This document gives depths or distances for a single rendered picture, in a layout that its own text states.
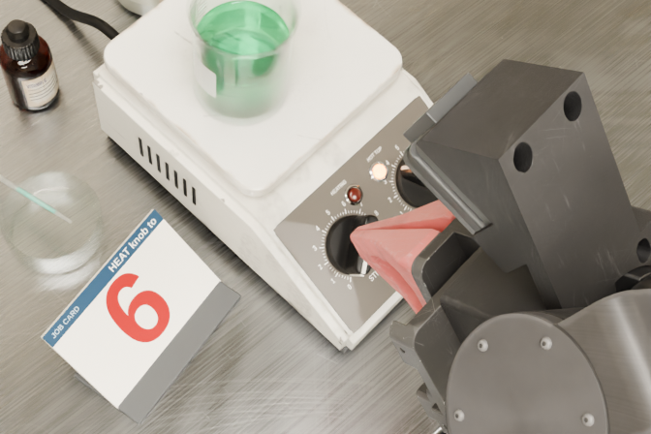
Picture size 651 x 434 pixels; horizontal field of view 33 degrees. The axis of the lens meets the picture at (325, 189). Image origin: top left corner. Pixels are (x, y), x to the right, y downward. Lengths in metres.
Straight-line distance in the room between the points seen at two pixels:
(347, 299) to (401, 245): 0.15
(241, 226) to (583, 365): 0.31
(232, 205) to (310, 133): 0.06
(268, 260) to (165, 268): 0.06
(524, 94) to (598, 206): 0.05
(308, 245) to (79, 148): 0.16
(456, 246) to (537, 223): 0.09
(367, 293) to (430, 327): 0.20
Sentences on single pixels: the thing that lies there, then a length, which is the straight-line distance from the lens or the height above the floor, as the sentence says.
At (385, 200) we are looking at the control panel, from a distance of 0.60.
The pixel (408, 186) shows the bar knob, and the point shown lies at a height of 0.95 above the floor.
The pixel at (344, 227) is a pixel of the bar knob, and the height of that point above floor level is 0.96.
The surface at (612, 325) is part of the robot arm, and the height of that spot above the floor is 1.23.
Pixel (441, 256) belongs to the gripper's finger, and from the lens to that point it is 0.42.
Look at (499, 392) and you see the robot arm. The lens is 0.31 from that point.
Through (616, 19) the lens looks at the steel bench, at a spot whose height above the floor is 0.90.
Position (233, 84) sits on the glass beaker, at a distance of 0.53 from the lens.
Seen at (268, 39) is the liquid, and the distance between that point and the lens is 0.55.
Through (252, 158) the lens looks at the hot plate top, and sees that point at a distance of 0.56.
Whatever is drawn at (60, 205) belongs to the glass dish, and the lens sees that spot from 0.65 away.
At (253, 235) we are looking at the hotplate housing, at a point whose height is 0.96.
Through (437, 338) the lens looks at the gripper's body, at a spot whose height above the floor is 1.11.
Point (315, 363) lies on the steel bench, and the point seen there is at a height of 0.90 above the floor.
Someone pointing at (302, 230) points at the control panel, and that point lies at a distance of 0.57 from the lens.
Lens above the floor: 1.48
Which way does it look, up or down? 64 degrees down
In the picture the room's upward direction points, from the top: 12 degrees clockwise
